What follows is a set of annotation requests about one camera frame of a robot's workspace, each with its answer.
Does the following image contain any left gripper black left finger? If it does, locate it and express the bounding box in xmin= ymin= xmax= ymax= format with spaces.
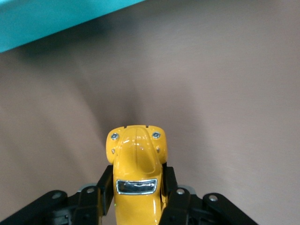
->
xmin=0 ymin=165 xmax=115 ymax=225

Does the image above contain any teal plastic storage bin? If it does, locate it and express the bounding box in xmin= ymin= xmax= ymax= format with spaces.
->
xmin=0 ymin=0 xmax=146 ymax=54

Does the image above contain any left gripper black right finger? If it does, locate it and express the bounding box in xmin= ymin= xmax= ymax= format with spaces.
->
xmin=160 ymin=165 xmax=258 ymax=225

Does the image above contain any brown table mat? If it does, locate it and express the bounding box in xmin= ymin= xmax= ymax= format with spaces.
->
xmin=0 ymin=0 xmax=300 ymax=225

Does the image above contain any yellow beetle toy car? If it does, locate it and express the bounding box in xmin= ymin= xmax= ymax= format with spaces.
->
xmin=105 ymin=125 xmax=169 ymax=225

